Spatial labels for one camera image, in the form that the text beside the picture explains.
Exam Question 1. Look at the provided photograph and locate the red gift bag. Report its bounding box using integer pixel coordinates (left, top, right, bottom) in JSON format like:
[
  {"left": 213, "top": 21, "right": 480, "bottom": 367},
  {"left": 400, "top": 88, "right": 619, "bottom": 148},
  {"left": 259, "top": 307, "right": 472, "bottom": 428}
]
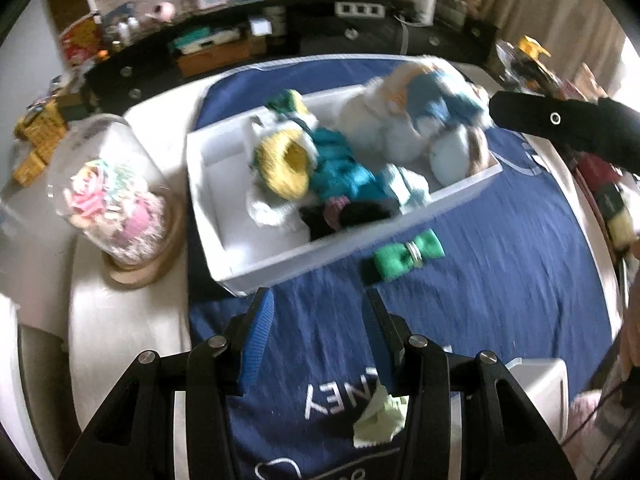
[{"left": 59, "top": 10, "right": 103, "bottom": 66}]

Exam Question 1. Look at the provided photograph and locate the navy printed blanket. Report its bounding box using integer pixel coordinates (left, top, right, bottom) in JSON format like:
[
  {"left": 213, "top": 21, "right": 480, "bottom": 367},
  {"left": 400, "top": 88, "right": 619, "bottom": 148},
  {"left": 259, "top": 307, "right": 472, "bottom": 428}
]
[{"left": 187, "top": 55, "right": 616, "bottom": 480}]

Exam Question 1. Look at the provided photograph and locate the teal doll raincoat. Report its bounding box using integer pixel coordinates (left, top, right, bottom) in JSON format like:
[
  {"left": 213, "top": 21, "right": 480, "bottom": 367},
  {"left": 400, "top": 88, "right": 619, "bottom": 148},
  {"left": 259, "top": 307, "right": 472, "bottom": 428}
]
[{"left": 312, "top": 127, "right": 401, "bottom": 206}]

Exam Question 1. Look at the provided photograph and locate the white cardboard box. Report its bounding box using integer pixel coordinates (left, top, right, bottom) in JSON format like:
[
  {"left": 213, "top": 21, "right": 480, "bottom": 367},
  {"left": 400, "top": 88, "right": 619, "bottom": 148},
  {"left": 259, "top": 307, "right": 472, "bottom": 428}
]
[{"left": 185, "top": 57, "right": 503, "bottom": 297}]

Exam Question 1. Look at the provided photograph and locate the green ribbon bow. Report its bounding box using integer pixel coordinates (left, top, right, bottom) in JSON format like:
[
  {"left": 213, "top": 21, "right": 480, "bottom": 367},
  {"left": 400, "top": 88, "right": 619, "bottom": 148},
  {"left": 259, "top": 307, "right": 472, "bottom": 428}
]
[{"left": 372, "top": 228, "right": 446, "bottom": 282}]

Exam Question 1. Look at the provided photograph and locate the pink round piggy bank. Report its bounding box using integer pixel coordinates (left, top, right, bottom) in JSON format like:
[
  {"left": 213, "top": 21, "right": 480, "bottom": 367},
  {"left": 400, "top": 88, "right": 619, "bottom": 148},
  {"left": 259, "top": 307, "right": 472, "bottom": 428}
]
[{"left": 150, "top": 2, "right": 177, "bottom": 25}]

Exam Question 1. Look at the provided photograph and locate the translucent plastic container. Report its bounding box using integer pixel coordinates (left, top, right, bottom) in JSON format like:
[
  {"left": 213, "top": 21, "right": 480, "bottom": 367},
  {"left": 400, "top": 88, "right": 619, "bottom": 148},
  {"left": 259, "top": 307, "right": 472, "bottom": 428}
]
[{"left": 435, "top": 0, "right": 468, "bottom": 26}]

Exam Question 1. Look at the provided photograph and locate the brown wooden box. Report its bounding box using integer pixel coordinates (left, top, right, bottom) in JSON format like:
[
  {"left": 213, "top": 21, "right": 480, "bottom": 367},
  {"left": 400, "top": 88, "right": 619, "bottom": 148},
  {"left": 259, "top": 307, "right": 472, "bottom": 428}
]
[{"left": 177, "top": 40, "right": 266, "bottom": 78}]

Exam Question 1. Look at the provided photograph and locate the white plastic lid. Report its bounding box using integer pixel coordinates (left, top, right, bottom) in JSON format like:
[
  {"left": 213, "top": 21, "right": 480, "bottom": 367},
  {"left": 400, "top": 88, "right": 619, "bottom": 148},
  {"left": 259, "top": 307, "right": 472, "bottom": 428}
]
[{"left": 505, "top": 357, "right": 571, "bottom": 443}]

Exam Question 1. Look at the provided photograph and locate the beige curtain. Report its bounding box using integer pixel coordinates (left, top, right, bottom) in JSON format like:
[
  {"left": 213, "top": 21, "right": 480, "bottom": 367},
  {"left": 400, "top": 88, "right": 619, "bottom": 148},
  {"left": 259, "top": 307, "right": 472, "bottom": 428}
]
[{"left": 480, "top": 0, "right": 631, "bottom": 61}]

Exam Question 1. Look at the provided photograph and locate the glass dome with rose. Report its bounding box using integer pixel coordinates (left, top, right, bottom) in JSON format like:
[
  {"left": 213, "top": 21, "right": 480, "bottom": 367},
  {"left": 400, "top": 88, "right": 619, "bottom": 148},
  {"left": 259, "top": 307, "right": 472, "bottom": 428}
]
[{"left": 46, "top": 114, "right": 183, "bottom": 290}]

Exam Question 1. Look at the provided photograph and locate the yellow toy excavator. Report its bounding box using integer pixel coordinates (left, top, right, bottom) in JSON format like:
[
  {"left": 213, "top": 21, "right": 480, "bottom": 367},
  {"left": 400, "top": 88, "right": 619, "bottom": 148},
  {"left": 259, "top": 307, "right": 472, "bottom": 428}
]
[{"left": 517, "top": 36, "right": 551, "bottom": 61}]

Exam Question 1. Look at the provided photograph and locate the white triple photo frame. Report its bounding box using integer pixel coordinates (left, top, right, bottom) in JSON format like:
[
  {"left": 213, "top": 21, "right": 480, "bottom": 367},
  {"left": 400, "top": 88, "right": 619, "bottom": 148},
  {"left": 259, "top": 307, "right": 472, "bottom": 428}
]
[{"left": 334, "top": 1, "right": 386, "bottom": 20}]

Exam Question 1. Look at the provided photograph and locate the teal book stack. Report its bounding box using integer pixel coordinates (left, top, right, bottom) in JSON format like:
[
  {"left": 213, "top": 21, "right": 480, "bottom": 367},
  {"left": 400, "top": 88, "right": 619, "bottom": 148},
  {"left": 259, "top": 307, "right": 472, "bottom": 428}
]
[{"left": 167, "top": 27, "right": 241, "bottom": 53}]

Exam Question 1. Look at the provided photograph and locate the yellow plastic crate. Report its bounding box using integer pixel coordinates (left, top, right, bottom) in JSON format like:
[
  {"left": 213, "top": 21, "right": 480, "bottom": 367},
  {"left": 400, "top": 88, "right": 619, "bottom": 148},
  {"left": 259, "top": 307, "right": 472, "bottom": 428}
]
[
  {"left": 12, "top": 150, "right": 51, "bottom": 186},
  {"left": 15, "top": 105, "right": 68, "bottom": 141}
]

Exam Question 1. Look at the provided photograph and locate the pale green cloth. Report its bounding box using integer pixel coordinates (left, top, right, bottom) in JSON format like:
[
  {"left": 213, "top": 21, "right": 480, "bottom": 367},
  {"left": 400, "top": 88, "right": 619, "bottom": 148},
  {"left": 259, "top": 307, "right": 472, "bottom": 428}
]
[{"left": 352, "top": 394, "right": 408, "bottom": 448}]

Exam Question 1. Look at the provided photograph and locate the black long cabinet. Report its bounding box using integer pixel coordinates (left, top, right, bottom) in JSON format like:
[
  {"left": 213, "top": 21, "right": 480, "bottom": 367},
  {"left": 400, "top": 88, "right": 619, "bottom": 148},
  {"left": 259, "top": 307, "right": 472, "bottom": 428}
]
[{"left": 82, "top": 0, "right": 501, "bottom": 106}]

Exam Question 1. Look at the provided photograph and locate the white plush toy brown head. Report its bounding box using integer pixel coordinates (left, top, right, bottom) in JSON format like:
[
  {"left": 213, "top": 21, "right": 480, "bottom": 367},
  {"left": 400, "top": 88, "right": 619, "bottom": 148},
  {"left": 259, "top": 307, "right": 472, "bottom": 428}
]
[{"left": 340, "top": 77, "right": 501, "bottom": 186}]

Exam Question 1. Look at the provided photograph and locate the white chair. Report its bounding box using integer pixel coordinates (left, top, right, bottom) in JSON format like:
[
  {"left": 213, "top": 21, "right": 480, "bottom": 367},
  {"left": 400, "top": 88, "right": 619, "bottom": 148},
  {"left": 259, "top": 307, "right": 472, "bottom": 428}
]
[{"left": 0, "top": 295, "right": 66, "bottom": 480}]

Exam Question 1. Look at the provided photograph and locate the white jar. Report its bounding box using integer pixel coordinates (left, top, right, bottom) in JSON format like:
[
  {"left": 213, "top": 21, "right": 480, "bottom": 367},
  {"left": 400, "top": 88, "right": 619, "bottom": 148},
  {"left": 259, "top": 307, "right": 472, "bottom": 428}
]
[{"left": 265, "top": 6, "right": 288, "bottom": 33}]

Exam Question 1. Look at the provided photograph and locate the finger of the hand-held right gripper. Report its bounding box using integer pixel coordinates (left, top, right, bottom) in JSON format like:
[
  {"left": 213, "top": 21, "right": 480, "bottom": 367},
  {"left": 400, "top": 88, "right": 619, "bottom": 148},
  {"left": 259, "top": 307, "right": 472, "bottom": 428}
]
[{"left": 489, "top": 91, "right": 640, "bottom": 171}]

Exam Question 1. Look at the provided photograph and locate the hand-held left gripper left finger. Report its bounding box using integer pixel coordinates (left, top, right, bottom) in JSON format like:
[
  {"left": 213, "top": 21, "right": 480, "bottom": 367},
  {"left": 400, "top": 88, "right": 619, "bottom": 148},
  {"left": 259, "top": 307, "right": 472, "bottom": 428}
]
[{"left": 60, "top": 287, "right": 276, "bottom": 480}]

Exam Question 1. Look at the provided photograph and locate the yellow knit hat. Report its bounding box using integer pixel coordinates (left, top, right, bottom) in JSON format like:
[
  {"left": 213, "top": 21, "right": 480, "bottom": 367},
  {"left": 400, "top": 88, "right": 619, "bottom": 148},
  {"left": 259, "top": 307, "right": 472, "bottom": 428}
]
[{"left": 252, "top": 127, "right": 313, "bottom": 201}]

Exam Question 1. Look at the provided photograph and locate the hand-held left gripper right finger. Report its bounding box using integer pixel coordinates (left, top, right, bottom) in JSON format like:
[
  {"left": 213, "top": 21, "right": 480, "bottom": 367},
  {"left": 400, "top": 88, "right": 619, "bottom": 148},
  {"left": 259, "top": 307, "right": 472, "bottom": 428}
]
[{"left": 362, "top": 287, "right": 576, "bottom": 480}]

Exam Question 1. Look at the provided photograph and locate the white cylindrical air purifier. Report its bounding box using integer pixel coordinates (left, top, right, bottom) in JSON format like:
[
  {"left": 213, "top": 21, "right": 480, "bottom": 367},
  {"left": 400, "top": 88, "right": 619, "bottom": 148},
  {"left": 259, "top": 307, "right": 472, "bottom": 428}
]
[{"left": 410, "top": 0, "right": 438, "bottom": 26}]

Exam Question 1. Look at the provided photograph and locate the black fuzzy cloth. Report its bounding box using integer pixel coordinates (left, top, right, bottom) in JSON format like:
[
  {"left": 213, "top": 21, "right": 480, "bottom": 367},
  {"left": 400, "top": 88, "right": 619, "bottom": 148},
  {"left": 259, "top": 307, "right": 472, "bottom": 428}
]
[{"left": 300, "top": 197, "right": 401, "bottom": 241}]

